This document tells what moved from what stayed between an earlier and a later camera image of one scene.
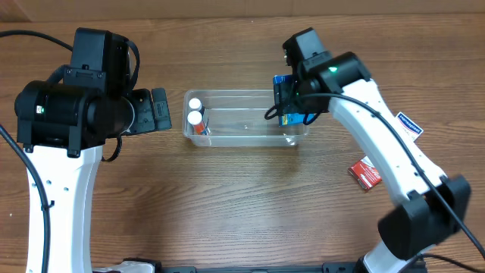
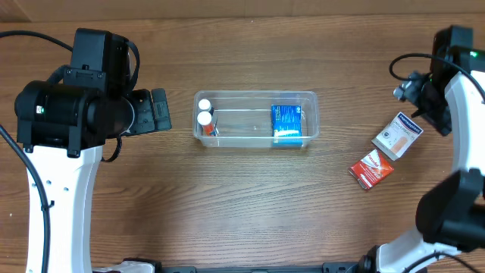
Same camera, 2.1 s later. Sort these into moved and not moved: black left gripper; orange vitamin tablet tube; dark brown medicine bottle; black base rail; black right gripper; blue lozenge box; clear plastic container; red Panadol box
Moved: blue lozenge box; orange vitamin tablet tube; dark brown medicine bottle; black right gripper
Not moved: black left gripper; black base rail; red Panadol box; clear plastic container
